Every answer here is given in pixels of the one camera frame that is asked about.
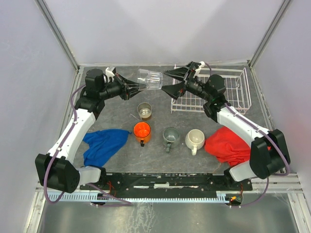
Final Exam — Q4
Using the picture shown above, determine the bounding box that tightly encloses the grey-green glazed mug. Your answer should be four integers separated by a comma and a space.
163, 127, 181, 153

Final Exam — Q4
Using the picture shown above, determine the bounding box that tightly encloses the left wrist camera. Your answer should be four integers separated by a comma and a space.
105, 67, 116, 78

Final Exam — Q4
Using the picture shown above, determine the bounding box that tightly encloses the blue cable duct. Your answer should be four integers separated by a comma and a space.
60, 191, 229, 204

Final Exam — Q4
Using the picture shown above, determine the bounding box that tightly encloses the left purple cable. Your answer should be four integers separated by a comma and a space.
42, 84, 134, 207

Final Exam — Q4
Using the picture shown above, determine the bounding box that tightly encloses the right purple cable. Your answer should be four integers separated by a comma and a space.
205, 62, 292, 209

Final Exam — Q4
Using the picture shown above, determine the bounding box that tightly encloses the steel tin cup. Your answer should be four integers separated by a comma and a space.
137, 102, 152, 121

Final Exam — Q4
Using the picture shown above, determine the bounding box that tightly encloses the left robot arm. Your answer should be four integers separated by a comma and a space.
35, 67, 148, 193

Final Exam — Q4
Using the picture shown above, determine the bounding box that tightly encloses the purple cable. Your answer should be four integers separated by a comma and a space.
42, 84, 134, 207
205, 62, 292, 209

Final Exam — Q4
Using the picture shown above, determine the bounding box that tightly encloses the white wire dish rack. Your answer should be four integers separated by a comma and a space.
171, 65, 252, 114

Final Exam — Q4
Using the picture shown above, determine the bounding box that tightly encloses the red cloth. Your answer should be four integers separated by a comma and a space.
204, 126, 273, 167

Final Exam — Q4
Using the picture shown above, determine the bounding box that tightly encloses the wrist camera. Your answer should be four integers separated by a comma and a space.
194, 61, 207, 76
105, 67, 116, 78

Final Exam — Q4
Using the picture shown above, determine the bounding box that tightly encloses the clear plastic cup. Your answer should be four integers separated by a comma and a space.
137, 69, 163, 91

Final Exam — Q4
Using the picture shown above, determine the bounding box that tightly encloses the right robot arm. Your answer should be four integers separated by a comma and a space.
161, 62, 291, 182

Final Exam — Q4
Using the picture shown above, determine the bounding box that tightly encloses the aluminium frame rail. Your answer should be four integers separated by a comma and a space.
35, 172, 303, 194

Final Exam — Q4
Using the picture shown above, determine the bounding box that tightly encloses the cream ceramic mug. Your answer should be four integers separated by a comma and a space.
185, 129, 205, 156

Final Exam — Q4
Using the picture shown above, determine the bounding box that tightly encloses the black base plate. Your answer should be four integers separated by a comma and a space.
94, 172, 253, 198

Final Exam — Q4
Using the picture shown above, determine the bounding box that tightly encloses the blue cloth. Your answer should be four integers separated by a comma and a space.
83, 129, 131, 167

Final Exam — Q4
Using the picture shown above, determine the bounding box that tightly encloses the orange enamel mug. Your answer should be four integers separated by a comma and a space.
133, 122, 152, 147

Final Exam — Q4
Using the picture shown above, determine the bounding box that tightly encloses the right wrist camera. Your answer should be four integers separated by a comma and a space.
194, 61, 207, 76

